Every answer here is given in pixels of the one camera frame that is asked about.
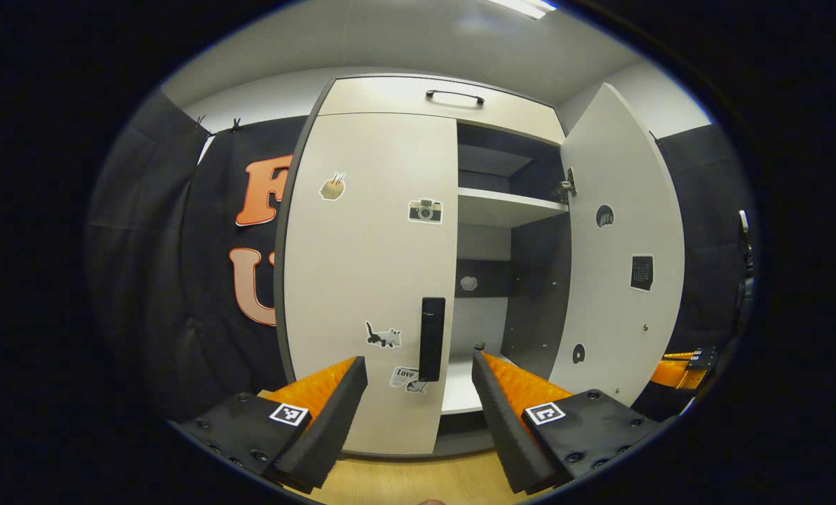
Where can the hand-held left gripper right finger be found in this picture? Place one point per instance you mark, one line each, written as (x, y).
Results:
(502, 435)

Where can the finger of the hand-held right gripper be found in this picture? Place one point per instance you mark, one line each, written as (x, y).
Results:
(677, 372)

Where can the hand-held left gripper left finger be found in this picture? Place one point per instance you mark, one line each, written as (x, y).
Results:
(334, 428)

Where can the white cabinet door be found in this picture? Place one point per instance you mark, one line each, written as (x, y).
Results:
(621, 308)
(369, 266)

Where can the white double-door shoe cabinet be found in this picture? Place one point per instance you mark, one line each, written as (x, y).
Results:
(502, 208)

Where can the metal right door hinge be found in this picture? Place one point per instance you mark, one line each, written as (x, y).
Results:
(565, 186)

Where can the white cabinet drawer front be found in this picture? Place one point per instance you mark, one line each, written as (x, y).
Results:
(390, 98)

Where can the black backdrop cloth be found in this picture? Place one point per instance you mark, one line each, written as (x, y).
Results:
(158, 245)

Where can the long ceiling light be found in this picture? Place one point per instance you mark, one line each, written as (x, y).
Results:
(523, 7)

